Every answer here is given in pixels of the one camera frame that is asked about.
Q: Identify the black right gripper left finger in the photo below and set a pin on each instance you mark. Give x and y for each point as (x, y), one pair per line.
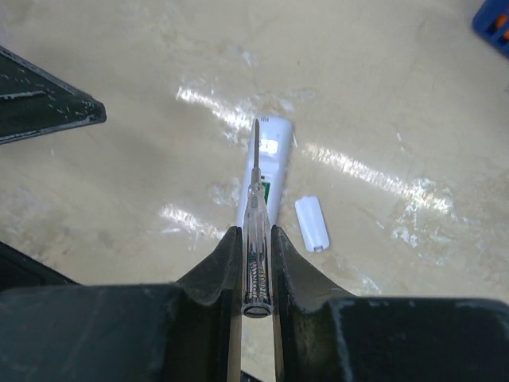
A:
(53, 329)

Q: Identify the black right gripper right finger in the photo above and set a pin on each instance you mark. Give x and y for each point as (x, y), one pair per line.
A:
(324, 333)

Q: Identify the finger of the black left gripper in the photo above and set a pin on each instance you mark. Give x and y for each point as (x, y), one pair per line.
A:
(35, 103)

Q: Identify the clear handled screwdriver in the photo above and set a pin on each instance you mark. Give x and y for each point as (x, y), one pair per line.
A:
(257, 289)

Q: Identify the white battery cover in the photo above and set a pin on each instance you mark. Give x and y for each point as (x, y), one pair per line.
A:
(311, 222)

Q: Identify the white remote control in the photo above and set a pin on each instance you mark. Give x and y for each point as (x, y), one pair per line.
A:
(275, 140)

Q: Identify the green AA battery upper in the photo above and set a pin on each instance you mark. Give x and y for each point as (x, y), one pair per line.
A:
(266, 188)

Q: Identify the blue plastic basket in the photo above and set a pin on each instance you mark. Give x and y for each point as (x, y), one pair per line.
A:
(491, 23)

